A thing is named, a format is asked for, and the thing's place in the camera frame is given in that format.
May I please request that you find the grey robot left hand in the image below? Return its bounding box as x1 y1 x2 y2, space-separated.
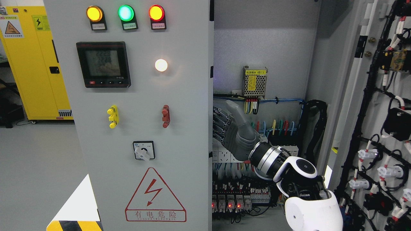
212 100 260 161

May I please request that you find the grey cabinet door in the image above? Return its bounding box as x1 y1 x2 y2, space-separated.
303 0 411 231
44 0 214 231

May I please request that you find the white breaker and socket row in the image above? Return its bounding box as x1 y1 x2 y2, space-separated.
212 136 269 165

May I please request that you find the black surge protector block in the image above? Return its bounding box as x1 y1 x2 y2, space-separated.
268 133 299 157

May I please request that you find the metal mesh power supply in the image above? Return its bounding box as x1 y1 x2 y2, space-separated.
242 65 268 98

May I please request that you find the lower relay terminal row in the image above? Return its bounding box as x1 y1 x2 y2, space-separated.
211 175 281 216

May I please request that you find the red test terminal block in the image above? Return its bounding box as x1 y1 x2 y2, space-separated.
162 104 170 128

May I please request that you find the white glowing indicator lamp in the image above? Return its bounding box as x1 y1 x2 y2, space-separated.
154 59 168 72

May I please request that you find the red electric danger sticker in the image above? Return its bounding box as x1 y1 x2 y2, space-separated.
125 167 187 222

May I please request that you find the yellow test terminal block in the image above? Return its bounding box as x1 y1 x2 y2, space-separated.
107 104 119 129

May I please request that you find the red indicator lamp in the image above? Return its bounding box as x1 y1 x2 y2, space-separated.
148 4 165 21

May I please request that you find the black digital power meter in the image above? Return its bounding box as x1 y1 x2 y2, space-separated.
76 41 131 88

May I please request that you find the green indicator lamp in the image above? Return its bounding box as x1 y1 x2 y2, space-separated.
118 4 135 22

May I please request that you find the yellow indicator lamp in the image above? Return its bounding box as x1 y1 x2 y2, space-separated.
86 5 104 22

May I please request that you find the yellow safety storage cabinet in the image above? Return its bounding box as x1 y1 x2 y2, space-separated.
1 6 73 121

